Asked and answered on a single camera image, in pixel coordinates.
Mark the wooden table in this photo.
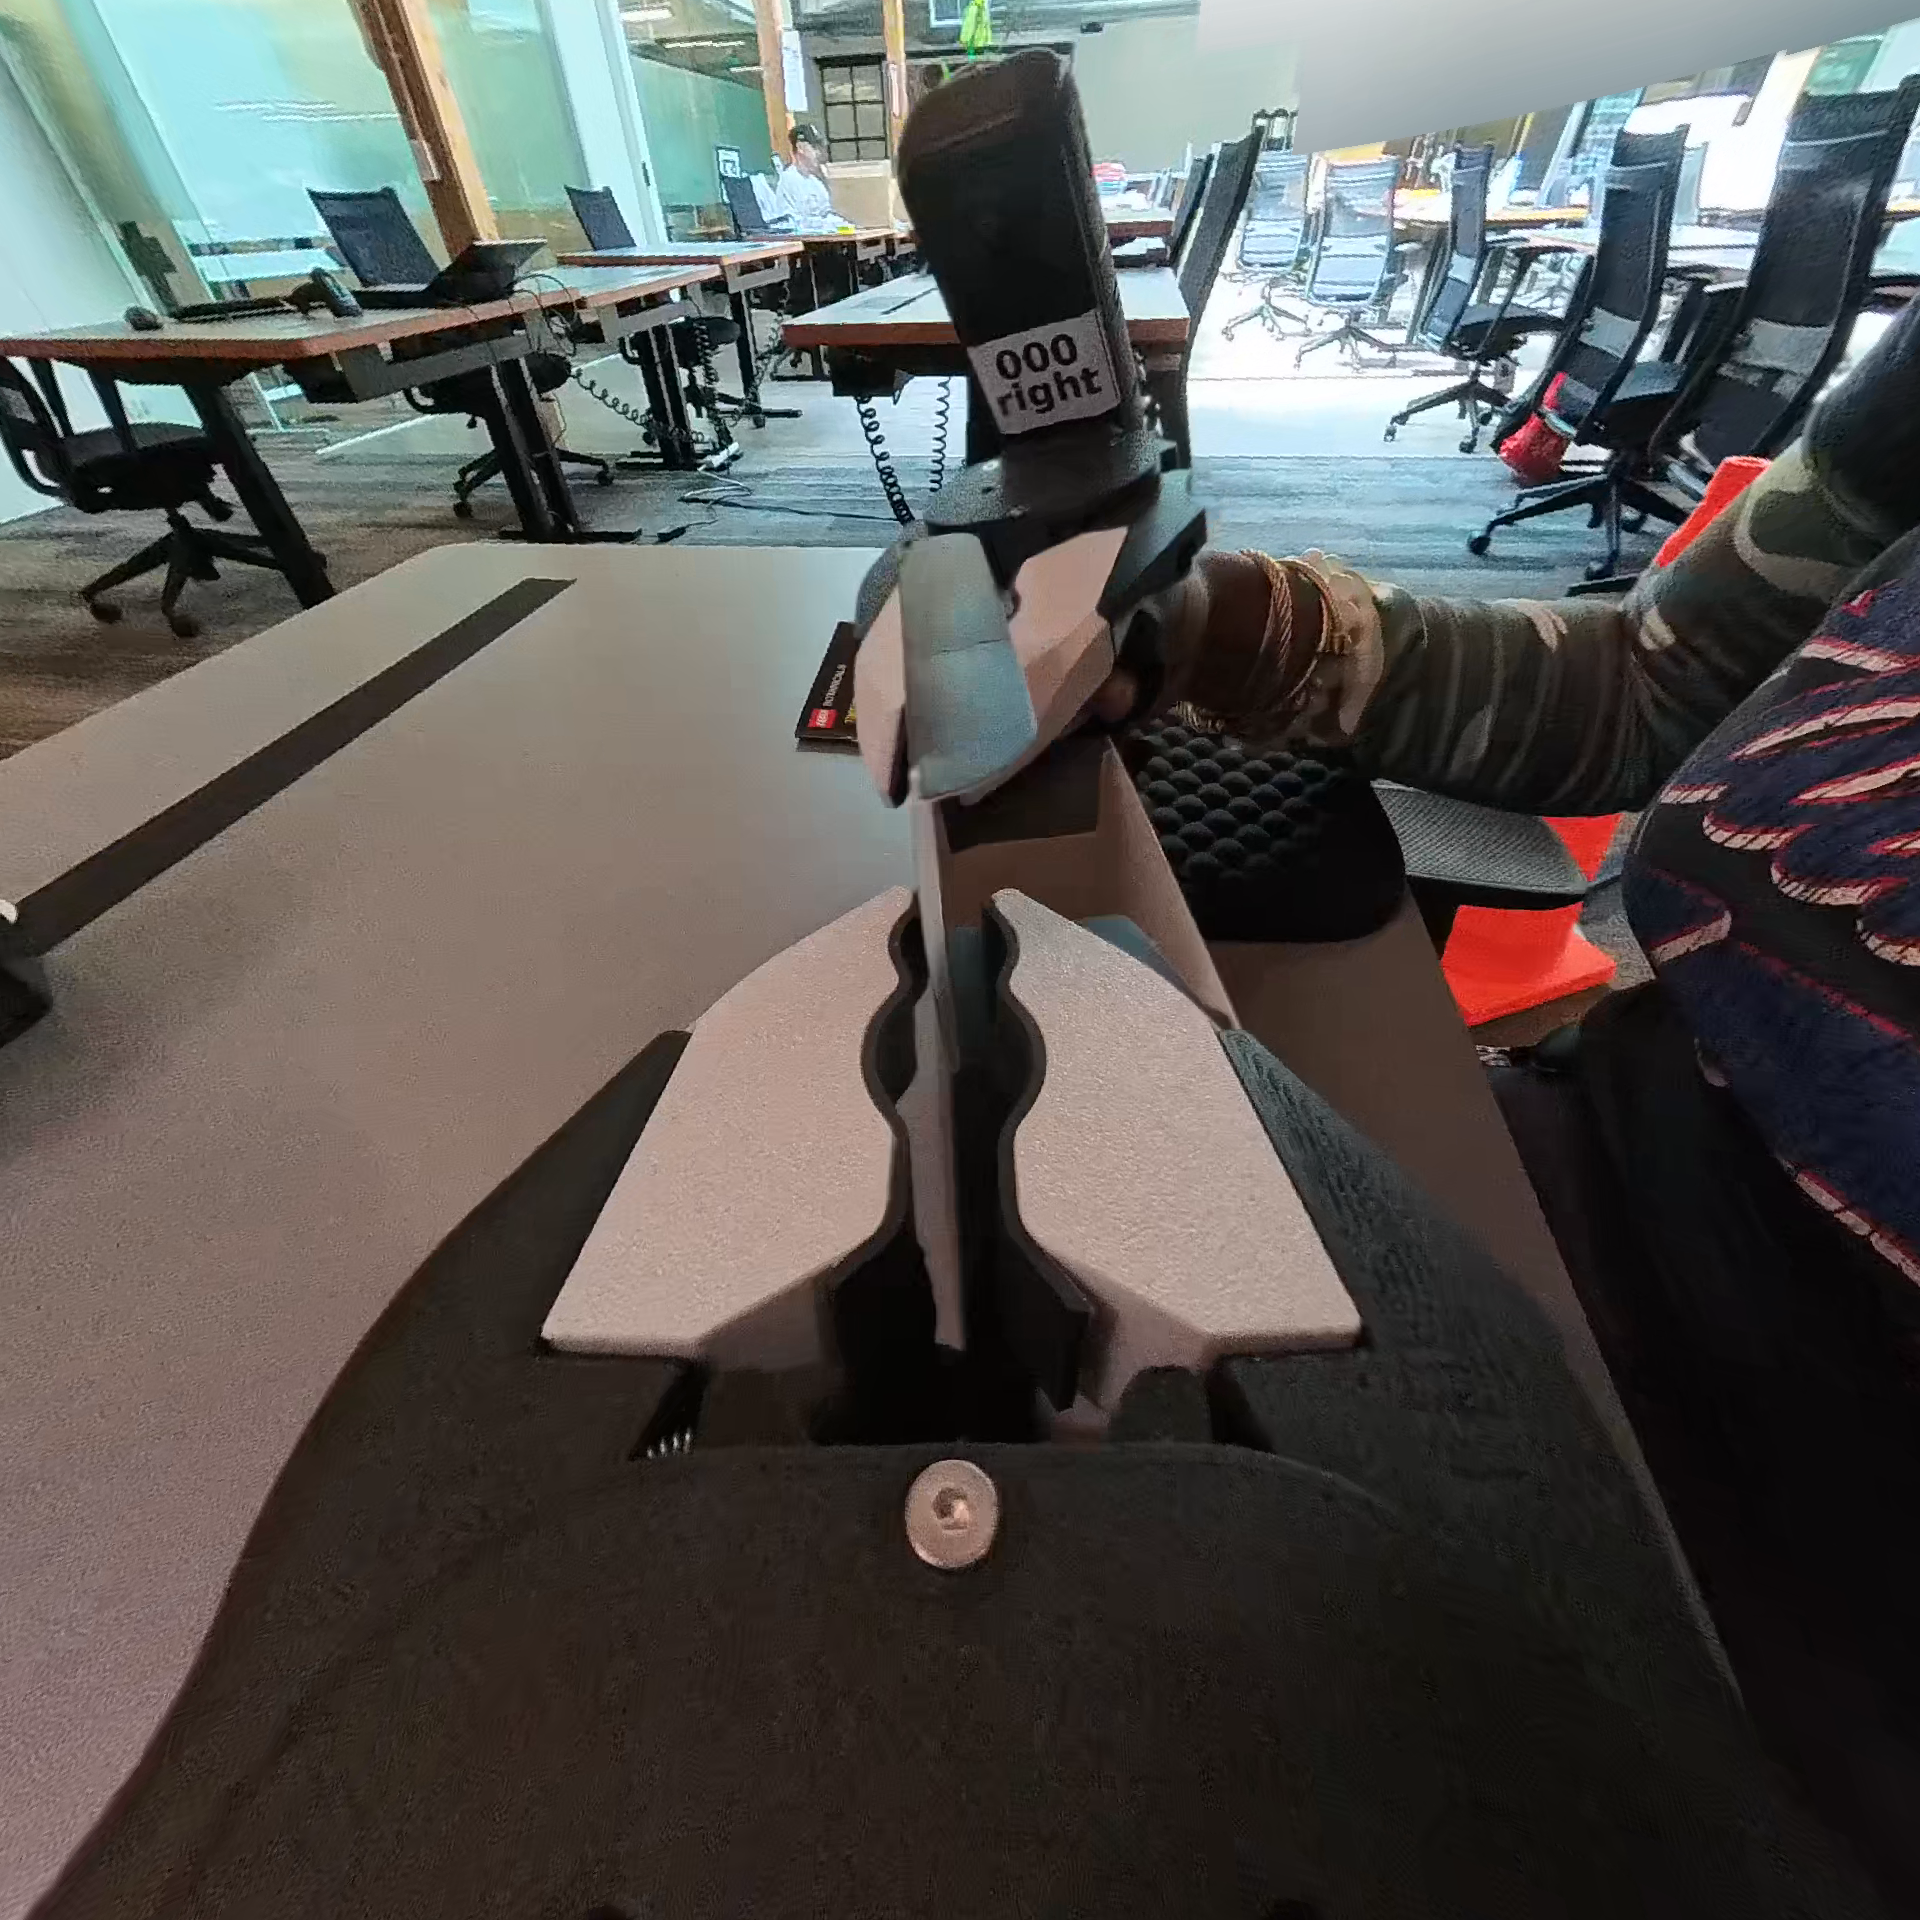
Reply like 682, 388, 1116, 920
783, 270, 1205, 544
0, 270, 720, 596

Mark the person's right forearm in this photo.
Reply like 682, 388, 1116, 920
1334, 299, 1920, 819

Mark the black office chair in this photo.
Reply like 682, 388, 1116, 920
1475, 77, 1920, 587
0, 359, 298, 635
1386, 149, 1605, 454
307, 181, 618, 517

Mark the black mesh cushion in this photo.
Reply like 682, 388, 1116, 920
1127, 714, 1416, 942

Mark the black glossy cardboard box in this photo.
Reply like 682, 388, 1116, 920
795, 619, 877, 750

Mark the gold bracelet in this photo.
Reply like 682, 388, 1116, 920
1241, 554, 1388, 747

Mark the orange traffic cone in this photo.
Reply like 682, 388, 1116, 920
1441, 454, 1771, 1032

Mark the person's dark clothing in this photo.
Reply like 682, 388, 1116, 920
1497, 536, 1920, 1873

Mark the grey desk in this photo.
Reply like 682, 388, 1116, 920
0, 536, 1589, 1920

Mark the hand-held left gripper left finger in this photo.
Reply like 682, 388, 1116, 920
539, 896, 927, 1410

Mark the matte black box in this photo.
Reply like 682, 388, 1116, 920
906, 724, 1234, 1354

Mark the black chair armrest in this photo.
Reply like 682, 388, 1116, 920
1388, 780, 1589, 917

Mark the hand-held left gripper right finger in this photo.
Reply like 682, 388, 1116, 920
951, 892, 1365, 1410

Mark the person's right hand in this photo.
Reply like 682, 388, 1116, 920
1099, 554, 1292, 747

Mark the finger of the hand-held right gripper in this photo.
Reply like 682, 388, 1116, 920
856, 554, 911, 805
901, 530, 1047, 805

